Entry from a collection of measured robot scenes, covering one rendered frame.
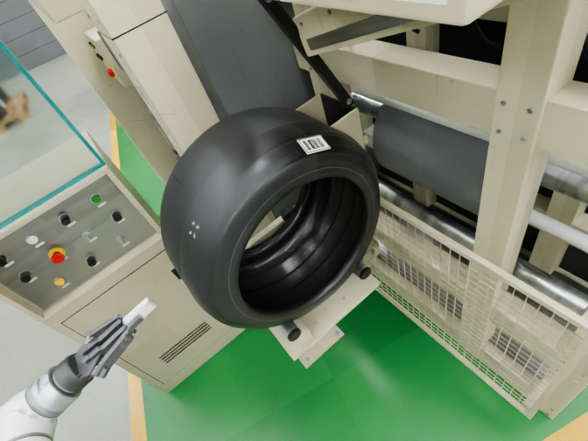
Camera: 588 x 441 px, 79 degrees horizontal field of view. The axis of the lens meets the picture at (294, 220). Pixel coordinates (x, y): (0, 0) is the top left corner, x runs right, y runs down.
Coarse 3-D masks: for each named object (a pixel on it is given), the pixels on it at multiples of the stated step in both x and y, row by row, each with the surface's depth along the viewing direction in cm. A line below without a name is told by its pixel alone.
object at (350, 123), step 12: (324, 96) 124; (300, 108) 124; (312, 108) 127; (324, 108) 130; (336, 108) 123; (348, 108) 117; (324, 120) 133; (336, 120) 128; (348, 120) 114; (348, 132) 116; (360, 132) 120; (360, 144) 123
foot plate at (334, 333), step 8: (336, 328) 193; (328, 336) 191; (336, 336) 190; (320, 344) 190; (328, 344) 189; (304, 352) 189; (312, 352) 188; (320, 352) 187; (304, 360) 186; (312, 360) 185
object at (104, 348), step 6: (120, 330) 77; (114, 336) 77; (120, 336) 77; (108, 342) 76; (114, 342) 77; (96, 348) 76; (102, 348) 76; (108, 348) 77; (90, 354) 76; (96, 354) 76; (84, 360) 75
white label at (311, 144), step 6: (306, 138) 72; (312, 138) 72; (318, 138) 73; (300, 144) 70; (306, 144) 71; (312, 144) 71; (318, 144) 72; (324, 144) 72; (306, 150) 70; (312, 150) 70; (318, 150) 71
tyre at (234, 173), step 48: (192, 144) 80; (240, 144) 72; (288, 144) 70; (336, 144) 76; (192, 192) 72; (240, 192) 67; (288, 192) 71; (336, 192) 112; (192, 240) 70; (240, 240) 70; (288, 240) 120; (336, 240) 113; (192, 288) 76; (240, 288) 107; (288, 288) 110; (336, 288) 102
